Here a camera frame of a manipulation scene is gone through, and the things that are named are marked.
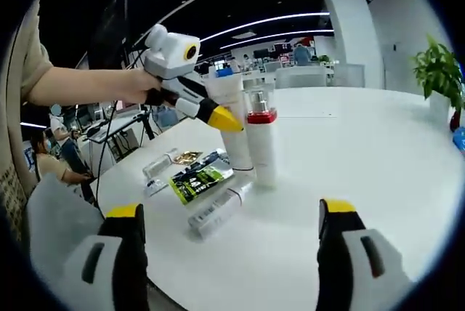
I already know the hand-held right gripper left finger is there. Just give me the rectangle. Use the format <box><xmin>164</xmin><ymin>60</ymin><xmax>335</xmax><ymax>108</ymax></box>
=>
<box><xmin>61</xmin><ymin>202</ymin><xmax>150</xmax><ymax>311</ymax></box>

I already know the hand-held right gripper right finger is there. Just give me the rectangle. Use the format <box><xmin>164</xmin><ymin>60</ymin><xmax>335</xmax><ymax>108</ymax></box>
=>
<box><xmin>315</xmin><ymin>198</ymin><xmax>414</xmax><ymax>311</ymax></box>

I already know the blue silver skincare sachet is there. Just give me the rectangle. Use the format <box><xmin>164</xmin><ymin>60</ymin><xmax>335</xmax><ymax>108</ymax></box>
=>
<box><xmin>198</xmin><ymin>148</ymin><xmax>233</xmax><ymax>177</ymax></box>

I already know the gold foil skincare sachet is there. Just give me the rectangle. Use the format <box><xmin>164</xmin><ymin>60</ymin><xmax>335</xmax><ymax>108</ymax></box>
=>
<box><xmin>171</xmin><ymin>149</ymin><xmax>204</xmax><ymax>165</ymax></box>

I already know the red collared skincare bottle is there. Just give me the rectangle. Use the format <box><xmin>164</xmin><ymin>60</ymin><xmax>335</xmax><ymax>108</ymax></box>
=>
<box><xmin>242</xmin><ymin>84</ymin><xmax>280</xmax><ymax>187</ymax></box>

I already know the green black skincare sachet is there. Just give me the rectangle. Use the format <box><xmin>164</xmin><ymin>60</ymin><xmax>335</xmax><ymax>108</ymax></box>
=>
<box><xmin>169</xmin><ymin>164</ymin><xmax>234</xmax><ymax>207</ymax></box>

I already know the small clear skincare sachet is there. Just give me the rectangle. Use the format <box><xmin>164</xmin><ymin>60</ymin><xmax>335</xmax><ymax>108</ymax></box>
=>
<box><xmin>143</xmin><ymin>176</ymin><xmax>170</xmax><ymax>198</ymax></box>

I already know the small white skincare tube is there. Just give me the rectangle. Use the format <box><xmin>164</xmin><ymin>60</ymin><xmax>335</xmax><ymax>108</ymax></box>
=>
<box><xmin>187</xmin><ymin>179</ymin><xmax>256</xmax><ymax>242</ymax></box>

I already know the person's left hand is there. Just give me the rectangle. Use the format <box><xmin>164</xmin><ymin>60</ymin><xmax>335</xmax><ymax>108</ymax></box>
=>
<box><xmin>121</xmin><ymin>69</ymin><xmax>163</xmax><ymax>105</ymax></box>

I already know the white chair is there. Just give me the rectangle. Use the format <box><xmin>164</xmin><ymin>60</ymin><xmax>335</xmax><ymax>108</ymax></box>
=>
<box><xmin>27</xmin><ymin>172</ymin><xmax>107</xmax><ymax>290</ymax></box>

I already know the black tripod stand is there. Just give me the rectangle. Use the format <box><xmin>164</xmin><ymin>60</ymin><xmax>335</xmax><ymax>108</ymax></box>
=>
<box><xmin>139</xmin><ymin>105</ymin><xmax>156</xmax><ymax>142</ymax></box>

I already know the white office counter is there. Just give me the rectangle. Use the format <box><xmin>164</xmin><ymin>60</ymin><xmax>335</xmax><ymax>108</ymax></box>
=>
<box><xmin>203</xmin><ymin>60</ymin><xmax>365</xmax><ymax>89</ymax></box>

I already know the ceiling light strip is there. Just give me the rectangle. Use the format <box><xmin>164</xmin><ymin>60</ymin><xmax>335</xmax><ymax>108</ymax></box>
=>
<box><xmin>219</xmin><ymin>28</ymin><xmax>334</xmax><ymax>50</ymax></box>
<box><xmin>199</xmin><ymin>12</ymin><xmax>332</xmax><ymax>43</ymax></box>

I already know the person's beige printed shirt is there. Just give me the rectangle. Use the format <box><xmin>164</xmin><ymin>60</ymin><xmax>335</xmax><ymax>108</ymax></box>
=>
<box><xmin>0</xmin><ymin>0</ymin><xmax>52</xmax><ymax>239</ymax></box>

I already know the dark red vase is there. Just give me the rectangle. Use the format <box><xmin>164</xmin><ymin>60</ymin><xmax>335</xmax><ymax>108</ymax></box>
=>
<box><xmin>449</xmin><ymin>107</ymin><xmax>465</xmax><ymax>133</ymax></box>

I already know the green plant in white pot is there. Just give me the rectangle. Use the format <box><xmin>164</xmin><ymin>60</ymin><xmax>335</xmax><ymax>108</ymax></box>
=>
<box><xmin>412</xmin><ymin>33</ymin><xmax>465</xmax><ymax>125</ymax></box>

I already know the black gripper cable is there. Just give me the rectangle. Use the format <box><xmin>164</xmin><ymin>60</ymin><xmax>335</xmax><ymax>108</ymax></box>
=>
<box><xmin>89</xmin><ymin>100</ymin><xmax>119</xmax><ymax>214</ymax></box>

